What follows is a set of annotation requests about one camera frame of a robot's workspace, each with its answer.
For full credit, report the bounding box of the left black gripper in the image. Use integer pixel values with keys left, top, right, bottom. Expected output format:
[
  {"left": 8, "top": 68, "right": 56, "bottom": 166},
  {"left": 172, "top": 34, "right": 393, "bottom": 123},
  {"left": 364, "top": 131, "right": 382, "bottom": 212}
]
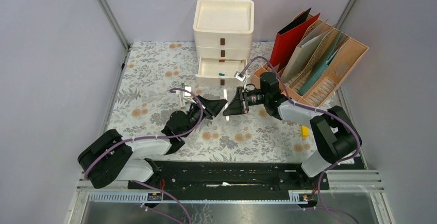
[{"left": 182, "top": 95, "right": 227, "bottom": 137}]

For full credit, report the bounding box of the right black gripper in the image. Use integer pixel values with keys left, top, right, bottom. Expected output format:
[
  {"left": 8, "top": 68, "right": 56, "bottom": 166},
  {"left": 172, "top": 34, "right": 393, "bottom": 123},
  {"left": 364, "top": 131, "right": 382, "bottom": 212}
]
[{"left": 223, "top": 87, "right": 268, "bottom": 116}]

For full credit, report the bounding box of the brown capped white marker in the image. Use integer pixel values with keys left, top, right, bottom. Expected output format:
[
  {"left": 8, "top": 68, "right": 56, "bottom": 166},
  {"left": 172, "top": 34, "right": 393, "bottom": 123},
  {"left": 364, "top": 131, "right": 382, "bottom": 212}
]
[{"left": 218, "top": 59, "right": 244, "bottom": 63}]

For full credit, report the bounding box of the white three-drawer organizer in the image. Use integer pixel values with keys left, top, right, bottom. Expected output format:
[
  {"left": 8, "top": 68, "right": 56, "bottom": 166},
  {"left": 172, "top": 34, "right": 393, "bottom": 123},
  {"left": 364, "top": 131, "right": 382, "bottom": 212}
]
[{"left": 193, "top": 0, "right": 255, "bottom": 87}]

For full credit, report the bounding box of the red folder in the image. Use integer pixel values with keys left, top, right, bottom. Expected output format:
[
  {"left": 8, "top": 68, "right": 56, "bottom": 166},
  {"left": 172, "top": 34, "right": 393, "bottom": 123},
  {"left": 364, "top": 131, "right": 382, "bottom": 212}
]
[{"left": 270, "top": 8, "right": 320, "bottom": 71}]

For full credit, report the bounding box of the beige folder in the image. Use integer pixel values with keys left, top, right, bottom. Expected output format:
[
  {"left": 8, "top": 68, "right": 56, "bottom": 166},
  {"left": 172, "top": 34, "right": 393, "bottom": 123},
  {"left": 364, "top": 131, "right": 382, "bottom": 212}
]
[{"left": 281, "top": 20, "right": 331, "bottom": 82}]

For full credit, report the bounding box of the teal folder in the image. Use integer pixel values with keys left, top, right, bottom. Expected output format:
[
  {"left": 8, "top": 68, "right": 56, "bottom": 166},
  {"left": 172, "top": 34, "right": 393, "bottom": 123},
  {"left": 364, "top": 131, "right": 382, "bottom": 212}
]
[{"left": 298, "top": 32, "right": 345, "bottom": 96}]

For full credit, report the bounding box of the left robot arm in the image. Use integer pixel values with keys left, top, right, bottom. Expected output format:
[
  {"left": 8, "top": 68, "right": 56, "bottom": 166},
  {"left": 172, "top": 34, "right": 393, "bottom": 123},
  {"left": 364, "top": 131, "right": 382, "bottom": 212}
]
[{"left": 77, "top": 95, "right": 227, "bottom": 188}]

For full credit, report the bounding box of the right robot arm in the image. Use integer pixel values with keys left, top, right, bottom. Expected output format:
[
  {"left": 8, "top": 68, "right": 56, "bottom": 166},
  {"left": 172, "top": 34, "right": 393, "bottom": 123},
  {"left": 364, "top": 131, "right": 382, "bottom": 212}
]
[{"left": 223, "top": 72, "right": 362, "bottom": 189}]

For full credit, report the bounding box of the floral table mat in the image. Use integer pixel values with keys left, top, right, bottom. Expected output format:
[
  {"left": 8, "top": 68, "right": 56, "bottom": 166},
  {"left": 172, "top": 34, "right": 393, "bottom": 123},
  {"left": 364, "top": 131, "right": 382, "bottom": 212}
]
[{"left": 108, "top": 41, "right": 316, "bottom": 163}]

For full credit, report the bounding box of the yellow eraser block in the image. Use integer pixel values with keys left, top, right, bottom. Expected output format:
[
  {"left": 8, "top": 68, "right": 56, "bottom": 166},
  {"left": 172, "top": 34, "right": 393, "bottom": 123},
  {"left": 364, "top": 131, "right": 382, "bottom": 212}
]
[{"left": 300, "top": 126, "right": 309, "bottom": 140}]

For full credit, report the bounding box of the orange plastic file rack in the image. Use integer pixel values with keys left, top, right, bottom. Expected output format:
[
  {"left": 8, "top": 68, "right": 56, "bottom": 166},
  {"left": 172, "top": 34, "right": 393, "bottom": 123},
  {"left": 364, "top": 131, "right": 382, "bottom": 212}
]
[{"left": 251, "top": 10, "right": 368, "bottom": 107}]

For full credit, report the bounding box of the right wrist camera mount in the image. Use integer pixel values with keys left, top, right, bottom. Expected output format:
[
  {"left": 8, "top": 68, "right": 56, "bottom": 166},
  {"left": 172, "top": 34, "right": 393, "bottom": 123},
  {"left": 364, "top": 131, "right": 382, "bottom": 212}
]
[{"left": 234, "top": 72, "right": 247, "bottom": 87}]

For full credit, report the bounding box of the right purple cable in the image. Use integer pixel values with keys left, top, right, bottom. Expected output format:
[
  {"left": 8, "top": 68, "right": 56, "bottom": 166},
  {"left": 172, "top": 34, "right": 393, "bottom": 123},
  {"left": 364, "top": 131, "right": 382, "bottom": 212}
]
[{"left": 241, "top": 56, "right": 362, "bottom": 224}]

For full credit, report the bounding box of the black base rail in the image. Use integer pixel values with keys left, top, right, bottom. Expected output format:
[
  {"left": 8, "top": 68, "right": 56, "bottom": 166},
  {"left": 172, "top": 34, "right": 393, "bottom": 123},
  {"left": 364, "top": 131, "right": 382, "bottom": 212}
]
[{"left": 144, "top": 159, "right": 329, "bottom": 201}]

